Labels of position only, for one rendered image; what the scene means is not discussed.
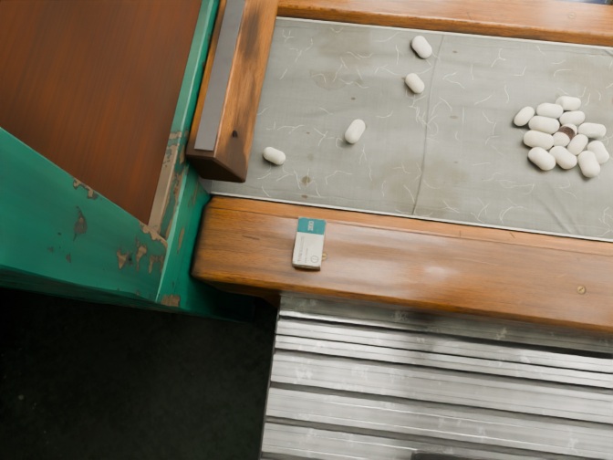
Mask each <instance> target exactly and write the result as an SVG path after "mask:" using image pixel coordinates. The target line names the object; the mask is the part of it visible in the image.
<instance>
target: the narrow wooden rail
mask: <svg viewBox="0 0 613 460"><path fill-rule="evenodd" d="M276 16H279V17H289V18H299V19H309V20H319V21H328V22H339V23H349V24H359V25H369V26H388V27H398V28H408V29H419V30H428V31H438V32H448V33H458V34H468V35H478V36H489V37H508V38H518V39H527V40H537V41H547V42H557V43H568V44H578V45H588V46H598V47H613V5H598V4H587V3H577V2H566V1H555V0H279V3H278V8H277V14H276Z"/></svg>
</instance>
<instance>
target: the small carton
mask: <svg viewBox="0 0 613 460"><path fill-rule="evenodd" d="M326 225H327V220H323V219H316V218H308V217H300V216H299V217H298V222H297V229H296V241H295V246H294V253H293V259H292V265H293V267H304V268H312V269H318V270H320V268H321V261H322V254H323V246H324V240H325V232H326Z"/></svg>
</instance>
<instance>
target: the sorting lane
mask: <svg viewBox="0 0 613 460"><path fill-rule="evenodd" d="M417 36H422V37H424V38H425V40H426V41H427V42H428V44H429V45H430V46H431V55H430V56H429V57H426V58H422V57H420V56H419V55H418V53H417V52H416V51H415V50H414V49H413V47H412V40H413V39H414V38H415V37H417ZM410 73H414V74H416V75H417V76H418V77H419V79H420V80H421V81H422V82H423V83H424V90H423V91H422V92H421V93H414V92H413V91H412V90H411V88H410V87H409V86H408V85H407V84H406V81H405V79H406V77H407V76H408V75H409V74H410ZM562 96H567V97H572V98H578V99H580V101H581V105H580V107H579V108H578V109H577V110H574V111H582V112H583V113H584V114H585V120H584V121H583V122H582V123H580V124H577V125H575V126H576V127H577V130H578V128H579V126H580V125H582V124H583V123H595V124H601V125H603V126H604V127H605V128H606V133H605V135H604V136H603V137H601V138H599V139H593V138H587V144H586V146H585V147H584V149H583V150H582V152H585V151H587V146H588V145H589V143H591V142H592V141H601V142H602V143H603V145H604V147H605V149H606V151H607V152H608V154H609V158H608V160H607V161H606V162H604V163H599V166H600V172H599V174H598V175H596V176H595V177H586V176H585V175H584V174H583V173H582V171H581V168H580V166H579V164H578V162H577V164H576V165H575V166H574V167H573V168H571V169H564V168H562V167H561V166H560V165H559V164H557V163H556V165H555V166H554V167H553V168H552V169H550V170H542V169H541V168H539V167H538V166H537V165H536V164H535V163H533V162H531V161H530V160H529V157H528V153H529V152H530V151H531V150H532V149H533V147H530V146H527V145H526V144H525V143H524V136H525V134H526V133H527V132H529V131H531V129H530V128H529V121H530V120H531V119H532V118H533V117H535V116H538V115H537V113H536V108H537V107H538V106H539V105H540V104H542V103H550V104H556V100H557V99H558V98H559V97H562ZM612 98H613V47H598V46H588V45H578V44H568V43H557V42H547V41H537V40H527V39H518V38H508V37H489V36H478V35H468V34H458V33H448V32H438V31H428V30H419V29H408V28H398V27H388V26H369V25H359V24H349V23H339V22H328V21H319V20H309V19H299V18H289V17H279V16H277V17H276V19H275V28H274V33H273V37H272V43H271V47H270V52H269V57H268V61H267V65H266V70H265V78H264V82H263V86H262V89H261V96H260V100H259V105H258V110H257V115H256V120H255V130H254V136H253V141H252V147H251V152H250V156H249V163H248V170H247V175H246V181H245V183H232V182H224V181H216V180H213V187H212V191H211V195H212V196H215V195H221V196H228V197H235V198H244V199H251V200H258V201H267V202H274V203H281V204H296V205H303V206H312V207H319V208H327V209H334V210H342V211H350V212H357V213H365V214H379V215H387V216H395V217H402V218H410V219H418V220H425V221H433V222H441V223H448V224H457V225H470V226H478V227H486V228H493V229H501V230H509V231H516V232H524V233H532V234H539V235H554V236H562V237H569V238H577V239H585V240H592V241H599V242H608V243H613V106H612ZM524 107H531V108H533V110H534V112H535V113H534V116H533V117H532V118H531V119H530V120H529V121H528V122H527V123H526V124H525V125H523V126H517V125H516V124H515V123H514V117H515V116H516V115H517V114H518V113H519V112H520V111H521V109H523V108H524ZM354 120H362V121H364V123H365V130H364V131H363V133H362V134H361V136H360V137H359V139H358V140H357V141H356V142H354V143H350V142H348V141H347V140H346V138H345V133H346V131H347V130H348V127H349V126H350V124H351V123H352V122H353V121H354ZM267 147H272V148H274V149H276V150H279V151H281V152H283V153H284V155H285V157H286V160H285V162H284V163H282V164H275V163H273V162H270V161H268V160H267V159H266V158H265V157H264V155H263V151H264V149H265V148H267ZM579 154H580V153H579ZM579 154H577V155H575V156H576V158H577V156H578V155H579Z"/></svg>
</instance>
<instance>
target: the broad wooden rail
mask: <svg viewBox="0 0 613 460"><path fill-rule="evenodd" d="M299 216H300V217H308V218H316V219H323V220H327V225H326V232H325V240H324V246H323V254H322V261H321V268H320V270H318V269H312V268H304V267H293V265H292V259H293V253H294V246H295V241H296V229H297V222H298V217H299ZM190 274H191V275H192V276H193V277H194V278H196V279H198V280H200V281H202V282H204V283H206V284H208V285H210V286H212V287H214V288H217V289H219V290H221V291H222V292H229V293H235V294H243V295H249V296H256V297H263V298H276V299H279V295H283V296H290V297H297V298H310V299H316V300H324V301H330V302H337V303H344V304H351V305H358V306H365V307H372V308H384V309H392V310H398V311H405V312H412V313H419V314H426V315H433V316H440V317H446V318H454V319H467V320H473V321H481V322H487V323H494V324H501V325H507V326H515V327H521V328H529V329H541V330H548V331H555V332H562V333H569V334H576V335H583V336H589V337H597V338H603V339H611V340H613V243H608V242H599V241H592V240H585V239H577V238H569V237H562V236H554V235H539V234H532V233H524V232H516V231H509V230H501V229H493V228H486V227H478V226H470V225H457V224H448V223H441V222H433V221H425V220H418V219H410V218H402V217H395V216H387V215H379V214H365V213H357V212H350V211H342V210H334V209H327V208H319V207H312V206H303V205H296V204H281V203H274V202H267V201H258V200H251V199H244V198H235V197H228V196H221V195H215V196H213V197H212V198H211V199H210V200H209V202H208V203H207V204H206V206H205V207H204V208H203V214H202V219H201V222H200V227H199V232H198V236H197V240H196V245H195V249H194V254H193V259H192V266H191V271H190Z"/></svg>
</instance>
